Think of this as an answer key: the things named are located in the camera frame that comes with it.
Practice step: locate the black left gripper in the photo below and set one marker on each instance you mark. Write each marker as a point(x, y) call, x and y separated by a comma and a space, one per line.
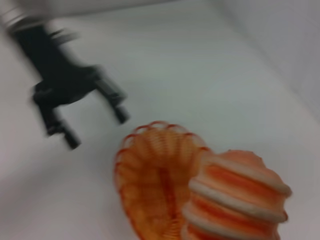
point(62, 80)

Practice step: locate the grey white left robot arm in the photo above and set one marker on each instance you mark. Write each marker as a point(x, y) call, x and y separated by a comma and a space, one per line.
point(15, 17)

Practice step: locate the orange striped bread loaf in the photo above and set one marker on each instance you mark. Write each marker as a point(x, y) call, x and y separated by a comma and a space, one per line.
point(237, 195)

